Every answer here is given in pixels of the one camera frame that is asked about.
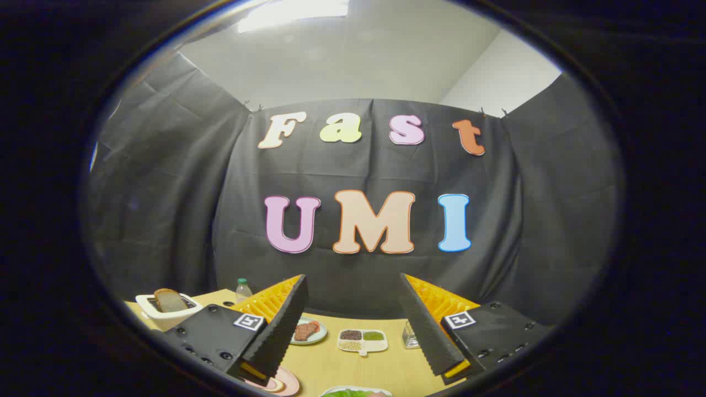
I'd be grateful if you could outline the pale green plate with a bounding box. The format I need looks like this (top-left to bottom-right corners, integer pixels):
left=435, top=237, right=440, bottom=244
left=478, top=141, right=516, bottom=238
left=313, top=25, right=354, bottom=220
left=290, top=317, right=328, bottom=346

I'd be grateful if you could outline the white divided dish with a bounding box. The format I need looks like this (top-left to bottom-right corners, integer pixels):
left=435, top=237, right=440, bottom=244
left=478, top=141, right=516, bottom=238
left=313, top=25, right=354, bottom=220
left=337, top=329, right=388, bottom=357

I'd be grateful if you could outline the plain white bread slice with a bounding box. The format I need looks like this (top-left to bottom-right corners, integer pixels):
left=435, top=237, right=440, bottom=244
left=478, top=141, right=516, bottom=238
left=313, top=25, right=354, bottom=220
left=154, top=288, right=188, bottom=313

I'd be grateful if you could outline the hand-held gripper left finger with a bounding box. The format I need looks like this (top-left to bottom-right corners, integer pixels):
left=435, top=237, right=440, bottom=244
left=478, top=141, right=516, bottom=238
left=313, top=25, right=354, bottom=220
left=164, top=274, right=309, bottom=388

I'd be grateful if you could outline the white plate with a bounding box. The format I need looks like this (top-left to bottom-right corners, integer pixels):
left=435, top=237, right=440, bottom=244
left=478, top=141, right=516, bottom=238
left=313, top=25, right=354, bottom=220
left=320, top=385, right=393, bottom=397

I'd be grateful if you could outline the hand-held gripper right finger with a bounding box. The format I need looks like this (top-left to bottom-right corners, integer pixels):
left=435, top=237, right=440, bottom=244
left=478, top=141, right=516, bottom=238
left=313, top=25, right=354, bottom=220
left=398, top=273, right=552, bottom=385

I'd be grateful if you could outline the cream white toaster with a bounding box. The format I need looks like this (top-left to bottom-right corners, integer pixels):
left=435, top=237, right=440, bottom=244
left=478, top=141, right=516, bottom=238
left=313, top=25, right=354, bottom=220
left=135, top=292, right=205, bottom=331

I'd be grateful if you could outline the pink plate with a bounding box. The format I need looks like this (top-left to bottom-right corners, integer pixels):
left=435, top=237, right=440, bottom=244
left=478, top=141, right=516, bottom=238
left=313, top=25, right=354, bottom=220
left=243, top=367, right=300, bottom=396

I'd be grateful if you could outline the black backdrop cloth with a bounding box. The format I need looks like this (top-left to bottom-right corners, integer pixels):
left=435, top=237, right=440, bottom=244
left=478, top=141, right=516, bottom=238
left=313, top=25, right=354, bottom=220
left=83, top=52, right=627, bottom=327

